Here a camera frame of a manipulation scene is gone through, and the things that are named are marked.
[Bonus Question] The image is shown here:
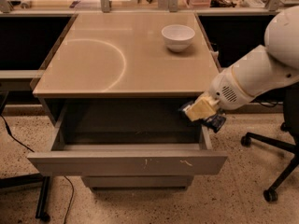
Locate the dark blue rxbar wrapper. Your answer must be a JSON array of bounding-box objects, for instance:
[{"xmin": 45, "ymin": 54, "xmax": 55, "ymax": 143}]
[{"xmin": 178, "ymin": 104, "xmax": 226, "ymax": 133}]

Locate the black floor cable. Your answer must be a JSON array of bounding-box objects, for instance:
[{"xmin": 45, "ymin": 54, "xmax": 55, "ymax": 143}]
[{"xmin": 0, "ymin": 113, "xmax": 76, "ymax": 224}]

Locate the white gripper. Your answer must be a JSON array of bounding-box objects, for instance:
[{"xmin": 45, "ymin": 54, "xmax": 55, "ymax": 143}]
[{"xmin": 182, "ymin": 69, "xmax": 254, "ymax": 121}]

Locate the black office chair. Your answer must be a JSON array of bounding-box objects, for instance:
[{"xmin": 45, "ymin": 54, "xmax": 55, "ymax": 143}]
[{"xmin": 240, "ymin": 81, "xmax": 299, "ymax": 203}]

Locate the open grey top drawer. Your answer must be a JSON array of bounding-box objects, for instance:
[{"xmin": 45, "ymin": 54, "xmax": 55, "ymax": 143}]
[{"xmin": 28, "ymin": 98, "xmax": 227, "ymax": 177}]

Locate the grey lower drawer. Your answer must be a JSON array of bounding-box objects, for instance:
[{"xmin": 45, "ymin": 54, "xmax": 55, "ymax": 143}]
[{"xmin": 82, "ymin": 175, "xmax": 193, "ymax": 189}]

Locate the grey cabinet with beige top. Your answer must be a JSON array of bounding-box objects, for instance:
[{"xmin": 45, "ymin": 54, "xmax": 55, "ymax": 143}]
[{"xmin": 34, "ymin": 13, "xmax": 218, "ymax": 120}]

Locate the black stand leg with caster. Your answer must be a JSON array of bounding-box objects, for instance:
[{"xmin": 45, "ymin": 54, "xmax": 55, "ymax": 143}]
[{"xmin": 0, "ymin": 174, "xmax": 50, "ymax": 223}]

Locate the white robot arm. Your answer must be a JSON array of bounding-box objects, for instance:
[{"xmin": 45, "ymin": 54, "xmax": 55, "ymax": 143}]
[{"xmin": 182, "ymin": 6, "xmax": 299, "ymax": 121}]

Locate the white ceramic bowl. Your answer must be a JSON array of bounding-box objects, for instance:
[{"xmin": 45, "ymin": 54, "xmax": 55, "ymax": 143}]
[{"xmin": 162, "ymin": 24, "xmax": 195, "ymax": 52}]

